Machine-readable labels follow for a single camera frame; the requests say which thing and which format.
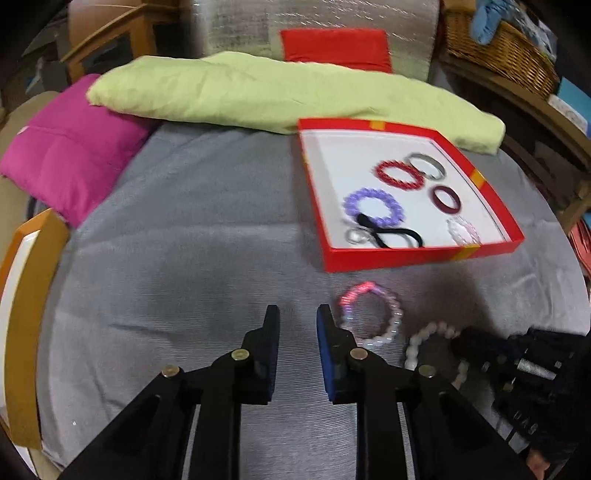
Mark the silver bangle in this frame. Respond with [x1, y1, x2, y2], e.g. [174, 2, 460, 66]
[405, 152, 446, 181]

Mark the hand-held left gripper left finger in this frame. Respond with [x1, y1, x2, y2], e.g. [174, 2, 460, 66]
[60, 305, 281, 480]

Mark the white bead bracelet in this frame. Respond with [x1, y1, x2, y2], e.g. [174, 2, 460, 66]
[404, 322, 469, 388]

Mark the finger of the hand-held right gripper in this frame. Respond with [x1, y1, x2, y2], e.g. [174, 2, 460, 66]
[450, 327, 513, 370]

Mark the magenta pillow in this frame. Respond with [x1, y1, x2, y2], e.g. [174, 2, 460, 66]
[0, 74, 155, 228]

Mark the red bag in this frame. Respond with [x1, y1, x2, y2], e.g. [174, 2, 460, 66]
[568, 222, 591, 278]

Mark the wooden shelf unit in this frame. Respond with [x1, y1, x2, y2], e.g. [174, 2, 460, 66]
[438, 48, 591, 241]

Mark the light green pillow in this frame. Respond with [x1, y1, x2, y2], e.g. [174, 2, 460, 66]
[87, 51, 505, 155]

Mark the small clear pink bead bracelet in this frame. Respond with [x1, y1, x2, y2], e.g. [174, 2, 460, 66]
[445, 218, 482, 246]

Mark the pale bead bracelet pink charm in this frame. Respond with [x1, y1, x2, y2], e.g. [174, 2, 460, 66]
[335, 281, 403, 349]

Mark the blue cloth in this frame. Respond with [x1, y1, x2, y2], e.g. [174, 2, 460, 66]
[471, 0, 513, 46]

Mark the red cushion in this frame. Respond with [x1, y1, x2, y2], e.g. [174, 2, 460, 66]
[281, 28, 393, 73]

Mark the maroon bangle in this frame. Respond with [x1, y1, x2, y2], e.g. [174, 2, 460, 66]
[429, 185, 462, 215]

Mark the grey fabric cover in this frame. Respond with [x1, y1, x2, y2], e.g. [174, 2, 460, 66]
[34, 122, 591, 480]

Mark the teal paper box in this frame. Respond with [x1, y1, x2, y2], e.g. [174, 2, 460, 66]
[551, 78, 591, 134]

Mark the wicker basket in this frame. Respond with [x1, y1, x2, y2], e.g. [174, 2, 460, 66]
[443, 9, 560, 100]

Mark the red bead bracelet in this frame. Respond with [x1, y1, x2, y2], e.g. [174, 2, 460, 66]
[373, 159, 424, 190]

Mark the red shallow cardboard box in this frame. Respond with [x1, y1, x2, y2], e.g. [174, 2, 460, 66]
[298, 117, 526, 273]

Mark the purple bead bracelet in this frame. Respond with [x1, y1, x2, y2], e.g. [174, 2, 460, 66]
[342, 187, 406, 228]

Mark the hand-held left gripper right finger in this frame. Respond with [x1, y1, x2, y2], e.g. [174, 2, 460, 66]
[316, 305, 536, 480]

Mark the black hair tie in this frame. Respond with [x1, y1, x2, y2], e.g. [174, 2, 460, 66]
[355, 213, 424, 250]

